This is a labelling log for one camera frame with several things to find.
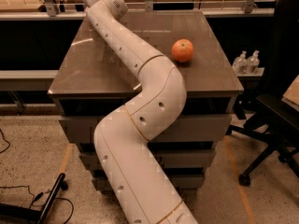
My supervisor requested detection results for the top grey drawer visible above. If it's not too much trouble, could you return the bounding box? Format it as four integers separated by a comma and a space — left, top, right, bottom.
59, 114, 232, 143

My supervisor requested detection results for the black office chair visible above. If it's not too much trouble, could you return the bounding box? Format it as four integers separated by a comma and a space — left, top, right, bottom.
228, 0, 299, 186

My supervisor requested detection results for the grey drawer cabinet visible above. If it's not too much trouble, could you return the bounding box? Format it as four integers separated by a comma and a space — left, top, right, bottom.
49, 11, 243, 178

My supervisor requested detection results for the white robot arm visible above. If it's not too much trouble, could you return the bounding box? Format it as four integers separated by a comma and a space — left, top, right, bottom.
83, 0, 198, 224

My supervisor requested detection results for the metal railing frame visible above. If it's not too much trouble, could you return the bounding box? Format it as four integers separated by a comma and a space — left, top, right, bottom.
36, 0, 281, 18

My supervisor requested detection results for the black floor cable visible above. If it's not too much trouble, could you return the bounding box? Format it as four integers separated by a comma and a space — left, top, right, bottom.
0, 128, 75, 224

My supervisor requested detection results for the clear pump bottle left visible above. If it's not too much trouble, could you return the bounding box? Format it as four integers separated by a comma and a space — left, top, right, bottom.
233, 51, 247, 74

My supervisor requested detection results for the clear pump bottle right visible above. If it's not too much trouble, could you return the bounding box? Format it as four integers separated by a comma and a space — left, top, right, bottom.
246, 50, 260, 74

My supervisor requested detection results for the black stand base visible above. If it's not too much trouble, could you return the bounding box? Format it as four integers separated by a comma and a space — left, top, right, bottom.
0, 173, 69, 224

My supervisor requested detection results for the orange fruit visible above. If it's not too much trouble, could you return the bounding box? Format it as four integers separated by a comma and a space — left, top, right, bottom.
171, 39, 194, 63

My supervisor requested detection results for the clear pump bottle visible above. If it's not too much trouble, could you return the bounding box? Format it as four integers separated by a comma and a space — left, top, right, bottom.
246, 50, 260, 74
233, 51, 247, 74

